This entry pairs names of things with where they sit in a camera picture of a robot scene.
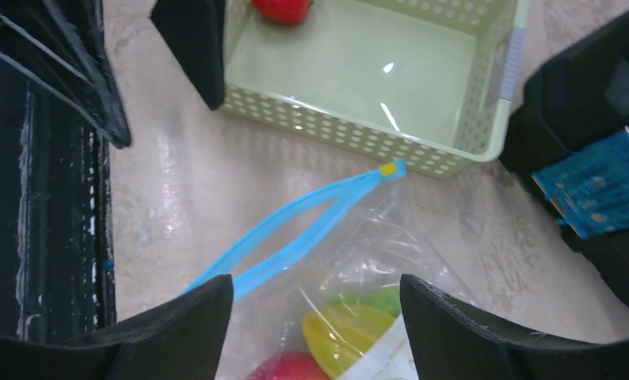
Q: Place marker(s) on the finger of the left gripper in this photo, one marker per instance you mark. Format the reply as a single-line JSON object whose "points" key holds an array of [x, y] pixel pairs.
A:
{"points": [[194, 30], [60, 45]]}

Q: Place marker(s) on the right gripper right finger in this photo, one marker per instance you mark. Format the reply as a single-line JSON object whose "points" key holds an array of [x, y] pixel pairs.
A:
{"points": [[452, 339]]}

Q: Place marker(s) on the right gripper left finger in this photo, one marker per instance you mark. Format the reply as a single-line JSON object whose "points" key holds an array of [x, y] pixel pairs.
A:
{"points": [[180, 339]]}

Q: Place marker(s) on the red fake apple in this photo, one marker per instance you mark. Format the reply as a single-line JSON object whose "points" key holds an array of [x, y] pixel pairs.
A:
{"points": [[283, 11]]}

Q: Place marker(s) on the clear zip bag blue seal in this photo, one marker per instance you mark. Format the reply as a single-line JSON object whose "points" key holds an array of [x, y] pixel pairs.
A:
{"points": [[354, 235]]}

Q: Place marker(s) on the green fake fruit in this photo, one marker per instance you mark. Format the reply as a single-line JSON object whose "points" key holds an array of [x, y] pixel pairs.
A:
{"points": [[386, 298]]}

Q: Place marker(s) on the yellow fake fruit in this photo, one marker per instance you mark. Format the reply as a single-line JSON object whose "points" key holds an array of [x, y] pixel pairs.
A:
{"points": [[337, 336]]}

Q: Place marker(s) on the red fake strawberry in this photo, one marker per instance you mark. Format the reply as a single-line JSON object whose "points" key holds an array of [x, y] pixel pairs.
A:
{"points": [[289, 365]]}

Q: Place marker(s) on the light green perforated plastic basket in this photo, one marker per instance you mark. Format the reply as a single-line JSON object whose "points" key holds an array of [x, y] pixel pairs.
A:
{"points": [[429, 82]]}

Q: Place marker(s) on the black toolbox with clear lids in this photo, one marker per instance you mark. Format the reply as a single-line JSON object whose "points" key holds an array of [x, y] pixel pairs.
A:
{"points": [[569, 145]]}

